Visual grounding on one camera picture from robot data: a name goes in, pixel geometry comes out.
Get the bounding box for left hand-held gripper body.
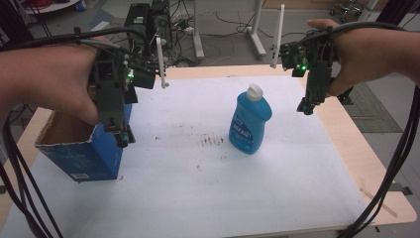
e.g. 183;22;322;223
89;32;170;134

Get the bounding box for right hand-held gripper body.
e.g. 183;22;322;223
269;4;339;106

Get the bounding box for person's right hand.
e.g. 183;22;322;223
306;18;420;98

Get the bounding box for person's left hand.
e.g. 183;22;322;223
0;36;110;127

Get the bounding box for blue cardboard box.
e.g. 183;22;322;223
35;101;134;182

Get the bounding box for blue detergent bottle white cap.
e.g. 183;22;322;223
228;82;273;156

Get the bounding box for grey floor mat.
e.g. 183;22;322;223
343;81;404;134

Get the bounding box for wheeled chair base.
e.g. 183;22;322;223
328;0;363;24

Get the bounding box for white metal stand leg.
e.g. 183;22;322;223
247;0;267;58
192;0;206;60

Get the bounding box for black computer tower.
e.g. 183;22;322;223
124;1;173;64

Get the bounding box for white foam mat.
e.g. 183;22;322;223
0;74;368;238

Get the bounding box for white round table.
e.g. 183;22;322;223
22;0;87;15

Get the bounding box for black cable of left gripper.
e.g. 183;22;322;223
0;26;151;238

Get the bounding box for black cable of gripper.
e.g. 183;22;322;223
0;26;151;238
296;21;420;238

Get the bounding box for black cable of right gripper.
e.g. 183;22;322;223
296;21;420;238

